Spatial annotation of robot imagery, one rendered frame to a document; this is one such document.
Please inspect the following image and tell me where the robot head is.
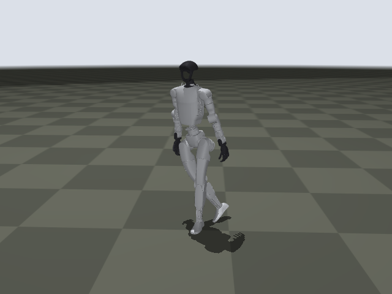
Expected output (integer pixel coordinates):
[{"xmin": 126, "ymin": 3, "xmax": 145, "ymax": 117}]
[{"xmin": 179, "ymin": 61, "xmax": 198, "ymax": 88}]

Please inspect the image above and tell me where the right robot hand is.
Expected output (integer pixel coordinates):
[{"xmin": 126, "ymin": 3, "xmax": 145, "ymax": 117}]
[{"xmin": 173, "ymin": 133, "xmax": 181, "ymax": 156}]

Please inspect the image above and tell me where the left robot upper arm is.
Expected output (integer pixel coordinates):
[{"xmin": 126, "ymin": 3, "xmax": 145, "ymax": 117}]
[{"xmin": 197, "ymin": 88, "xmax": 217, "ymax": 123}]

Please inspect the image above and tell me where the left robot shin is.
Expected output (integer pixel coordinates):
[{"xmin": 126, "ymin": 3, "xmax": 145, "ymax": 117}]
[{"xmin": 195, "ymin": 180, "xmax": 207, "ymax": 223}]

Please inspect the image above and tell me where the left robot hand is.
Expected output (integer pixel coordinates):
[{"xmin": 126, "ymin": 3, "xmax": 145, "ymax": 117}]
[{"xmin": 218, "ymin": 139, "xmax": 229, "ymax": 162}]

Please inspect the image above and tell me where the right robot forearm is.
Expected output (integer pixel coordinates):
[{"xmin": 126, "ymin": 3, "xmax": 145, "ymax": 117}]
[{"xmin": 172, "ymin": 117, "xmax": 183, "ymax": 138}]

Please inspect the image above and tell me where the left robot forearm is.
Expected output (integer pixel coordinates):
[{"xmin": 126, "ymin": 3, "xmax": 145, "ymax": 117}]
[{"xmin": 212, "ymin": 113, "xmax": 226, "ymax": 144}]

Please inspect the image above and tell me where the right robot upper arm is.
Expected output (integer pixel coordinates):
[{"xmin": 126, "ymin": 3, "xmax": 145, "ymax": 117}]
[{"xmin": 170, "ymin": 87, "xmax": 179, "ymax": 119}]

